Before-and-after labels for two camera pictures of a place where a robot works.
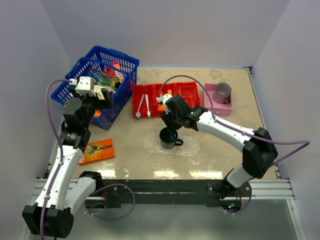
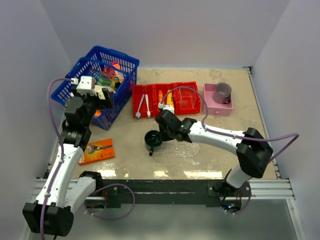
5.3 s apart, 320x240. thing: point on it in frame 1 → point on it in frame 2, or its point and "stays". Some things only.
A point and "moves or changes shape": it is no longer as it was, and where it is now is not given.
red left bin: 138,90 stays
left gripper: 106,103 stays
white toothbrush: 148,112 stays
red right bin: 189,91 stays
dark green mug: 168,138 moves or changes shape
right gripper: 166,116 → 164,137
